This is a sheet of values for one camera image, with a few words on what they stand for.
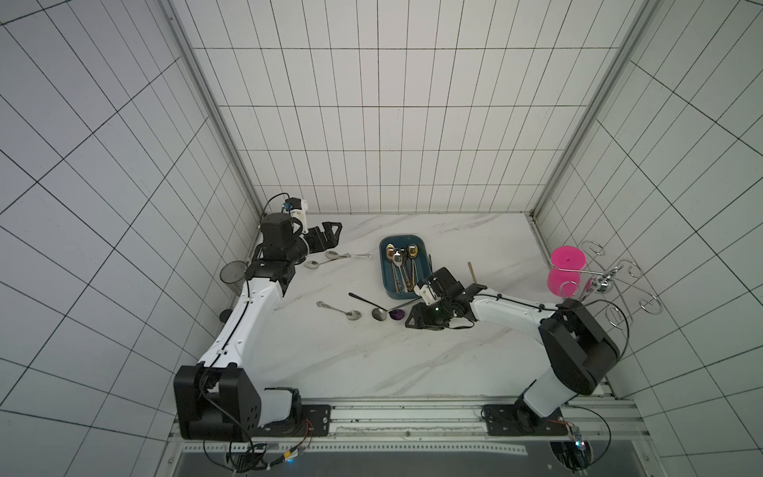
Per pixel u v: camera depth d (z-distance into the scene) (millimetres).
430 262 1000
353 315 905
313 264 1031
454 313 657
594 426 709
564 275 771
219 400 395
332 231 711
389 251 1053
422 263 1029
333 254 1063
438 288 730
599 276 682
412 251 1061
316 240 696
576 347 452
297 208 686
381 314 914
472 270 1031
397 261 1035
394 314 903
